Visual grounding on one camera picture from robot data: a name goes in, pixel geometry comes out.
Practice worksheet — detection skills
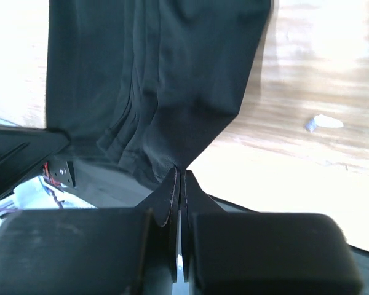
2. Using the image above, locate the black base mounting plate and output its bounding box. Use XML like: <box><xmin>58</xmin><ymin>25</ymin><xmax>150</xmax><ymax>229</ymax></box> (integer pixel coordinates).
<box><xmin>43</xmin><ymin>161</ymin><xmax>369</xmax><ymax>294</ymax></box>

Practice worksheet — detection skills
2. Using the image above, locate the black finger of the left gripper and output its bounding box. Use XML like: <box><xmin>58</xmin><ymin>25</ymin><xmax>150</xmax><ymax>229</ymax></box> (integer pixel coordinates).
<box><xmin>0</xmin><ymin>125</ymin><xmax>70</xmax><ymax>200</ymax></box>

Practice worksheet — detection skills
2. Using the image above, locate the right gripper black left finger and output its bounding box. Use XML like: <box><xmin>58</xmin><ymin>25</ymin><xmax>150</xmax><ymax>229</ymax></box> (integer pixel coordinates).
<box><xmin>0</xmin><ymin>169</ymin><xmax>180</xmax><ymax>294</ymax></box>

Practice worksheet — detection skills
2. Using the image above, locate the black t shirt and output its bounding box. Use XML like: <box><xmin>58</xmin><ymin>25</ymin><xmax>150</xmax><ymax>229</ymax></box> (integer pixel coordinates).
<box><xmin>46</xmin><ymin>1</ymin><xmax>271</xmax><ymax>188</ymax></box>

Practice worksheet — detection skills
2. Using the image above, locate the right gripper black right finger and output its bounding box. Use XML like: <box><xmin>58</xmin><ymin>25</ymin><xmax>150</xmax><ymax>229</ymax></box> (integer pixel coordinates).
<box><xmin>183</xmin><ymin>171</ymin><xmax>363</xmax><ymax>294</ymax></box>

